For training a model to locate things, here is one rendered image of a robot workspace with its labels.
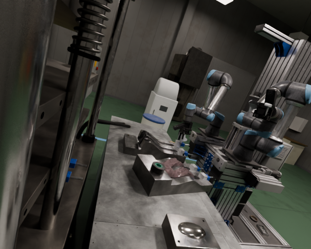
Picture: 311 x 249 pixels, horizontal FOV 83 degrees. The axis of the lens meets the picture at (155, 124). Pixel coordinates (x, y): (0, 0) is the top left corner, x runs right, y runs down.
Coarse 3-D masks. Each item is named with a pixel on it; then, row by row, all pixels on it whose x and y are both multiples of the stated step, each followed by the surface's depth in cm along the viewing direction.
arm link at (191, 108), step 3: (189, 105) 148; (192, 105) 147; (195, 105) 149; (186, 108) 150; (189, 108) 148; (192, 108) 148; (195, 108) 152; (186, 111) 150; (189, 111) 148; (192, 111) 148; (195, 111) 152; (186, 114) 150; (189, 114) 149; (192, 114) 149
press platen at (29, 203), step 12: (84, 108) 121; (48, 120) 86; (84, 120) 109; (36, 132) 71; (48, 132) 75; (36, 144) 64; (48, 144) 66; (36, 156) 58; (48, 156) 60; (36, 168) 53; (48, 168) 54; (36, 180) 48; (36, 192) 46; (24, 204) 41; (24, 216) 42
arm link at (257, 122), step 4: (256, 120) 110; (260, 120) 109; (264, 120) 106; (252, 124) 110; (256, 124) 109; (260, 124) 107; (264, 124) 106; (268, 124) 104; (272, 124) 103; (252, 128) 112; (256, 128) 109; (260, 128) 107; (264, 128) 105; (268, 128) 104; (272, 128) 104; (256, 132) 110; (260, 132) 107; (264, 132) 105; (268, 132) 104; (264, 136) 106; (268, 136) 106
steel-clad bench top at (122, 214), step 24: (120, 120) 203; (120, 144) 143; (120, 168) 111; (120, 192) 91; (144, 192) 97; (96, 216) 72; (120, 216) 76; (144, 216) 81; (192, 216) 92; (216, 216) 99; (96, 240) 63; (120, 240) 66; (144, 240) 70
